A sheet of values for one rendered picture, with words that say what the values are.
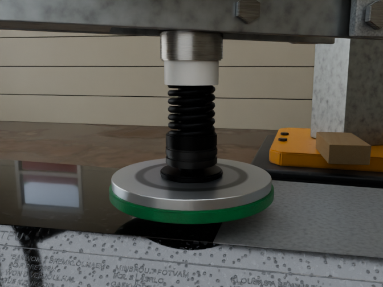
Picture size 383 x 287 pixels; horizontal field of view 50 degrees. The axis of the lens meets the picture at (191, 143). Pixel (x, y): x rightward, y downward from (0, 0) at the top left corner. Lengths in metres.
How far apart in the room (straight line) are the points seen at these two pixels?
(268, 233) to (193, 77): 0.21
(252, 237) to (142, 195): 0.14
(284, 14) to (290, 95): 6.12
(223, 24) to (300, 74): 6.14
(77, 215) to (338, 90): 0.94
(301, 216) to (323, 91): 0.85
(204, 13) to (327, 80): 0.94
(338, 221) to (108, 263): 0.30
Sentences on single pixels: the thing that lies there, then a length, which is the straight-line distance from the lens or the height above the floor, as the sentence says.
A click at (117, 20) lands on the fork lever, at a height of 1.07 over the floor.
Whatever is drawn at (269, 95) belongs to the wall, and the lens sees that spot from 6.63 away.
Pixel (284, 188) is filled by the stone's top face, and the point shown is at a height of 0.82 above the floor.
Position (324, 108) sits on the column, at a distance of 1.39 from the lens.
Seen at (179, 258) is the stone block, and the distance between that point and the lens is 0.49.
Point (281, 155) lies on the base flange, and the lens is 1.20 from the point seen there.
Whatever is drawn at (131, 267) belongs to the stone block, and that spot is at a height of 0.80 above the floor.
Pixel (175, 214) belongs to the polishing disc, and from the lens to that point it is 0.46.
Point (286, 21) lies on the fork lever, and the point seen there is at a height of 1.08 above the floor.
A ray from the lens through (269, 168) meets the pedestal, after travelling 1.17.
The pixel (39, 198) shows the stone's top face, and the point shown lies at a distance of 0.68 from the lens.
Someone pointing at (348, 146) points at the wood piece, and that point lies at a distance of 1.09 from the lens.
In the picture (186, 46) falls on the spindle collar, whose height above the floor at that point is 1.05.
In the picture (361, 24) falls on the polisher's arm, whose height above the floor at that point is 1.07.
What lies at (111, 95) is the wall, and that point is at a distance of 7.27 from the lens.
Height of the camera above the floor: 1.03
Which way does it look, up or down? 11 degrees down
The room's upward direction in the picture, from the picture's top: straight up
